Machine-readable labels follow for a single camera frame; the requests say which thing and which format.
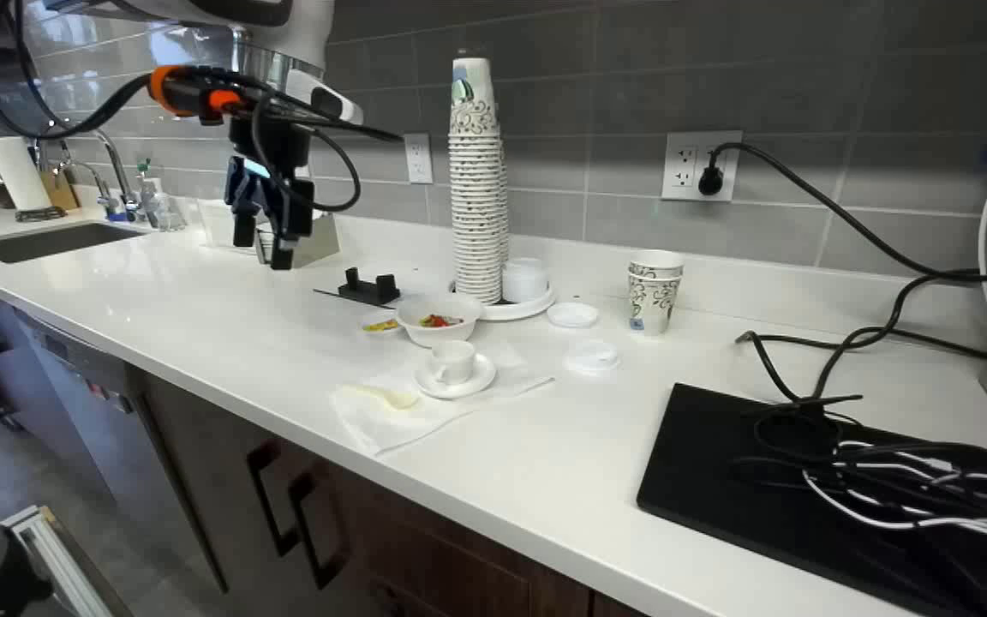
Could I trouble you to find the black power cable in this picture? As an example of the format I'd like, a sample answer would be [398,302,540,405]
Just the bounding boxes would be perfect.
[694,139,987,405]

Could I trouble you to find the cabinet door handles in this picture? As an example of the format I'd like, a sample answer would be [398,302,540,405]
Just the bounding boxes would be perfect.
[246,439,349,591]

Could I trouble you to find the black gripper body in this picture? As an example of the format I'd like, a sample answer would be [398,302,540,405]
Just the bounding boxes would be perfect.
[224,114,314,241]

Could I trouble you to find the white saucer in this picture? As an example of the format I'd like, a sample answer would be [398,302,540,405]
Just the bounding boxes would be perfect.
[414,353,498,399]

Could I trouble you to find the white wall outlet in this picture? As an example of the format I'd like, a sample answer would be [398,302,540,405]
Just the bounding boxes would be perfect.
[662,131,741,201]

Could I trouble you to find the kitchen sink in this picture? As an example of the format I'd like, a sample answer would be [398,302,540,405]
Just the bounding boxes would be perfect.
[0,223,132,262]

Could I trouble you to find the white plate under cups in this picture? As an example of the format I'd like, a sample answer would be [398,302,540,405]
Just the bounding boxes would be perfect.
[481,287,556,321]

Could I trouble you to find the black clip holder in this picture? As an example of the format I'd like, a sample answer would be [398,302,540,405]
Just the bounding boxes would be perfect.
[339,268,401,305]

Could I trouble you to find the white bowl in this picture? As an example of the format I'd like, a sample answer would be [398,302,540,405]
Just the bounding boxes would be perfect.
[393,293,481,345]

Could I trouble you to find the tall patterned cup stack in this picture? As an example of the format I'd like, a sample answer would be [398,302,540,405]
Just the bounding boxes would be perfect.
[449,53,507,305]

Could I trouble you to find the chrome faucet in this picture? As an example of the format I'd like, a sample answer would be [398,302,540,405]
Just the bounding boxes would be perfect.
[97,131,142,223]

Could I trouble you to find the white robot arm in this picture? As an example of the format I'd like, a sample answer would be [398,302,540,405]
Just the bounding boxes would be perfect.
[116,0,364,269]

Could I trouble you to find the white plastic lid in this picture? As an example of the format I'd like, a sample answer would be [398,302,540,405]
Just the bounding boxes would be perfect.
[562,339,618,378]
[548,297,598,329]

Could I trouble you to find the white espresso cup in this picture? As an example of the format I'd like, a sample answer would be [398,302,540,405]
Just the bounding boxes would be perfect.
[423,339,475,387]

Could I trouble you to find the robot cable bundle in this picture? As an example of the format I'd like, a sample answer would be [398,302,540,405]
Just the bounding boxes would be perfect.
[0,0,403,215]

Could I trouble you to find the small white dish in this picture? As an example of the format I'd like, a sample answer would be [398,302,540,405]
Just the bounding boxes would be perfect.
[359,315,401,339]

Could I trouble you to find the two stacked coffee cups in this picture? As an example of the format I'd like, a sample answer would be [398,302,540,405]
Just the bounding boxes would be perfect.
[627,250,685,335]

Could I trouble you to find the black tray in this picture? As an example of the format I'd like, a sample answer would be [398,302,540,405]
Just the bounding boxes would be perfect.
[637,385,987,617]

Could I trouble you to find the white paper napkin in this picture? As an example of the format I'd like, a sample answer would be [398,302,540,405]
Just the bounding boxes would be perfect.
[330,365,553,454]

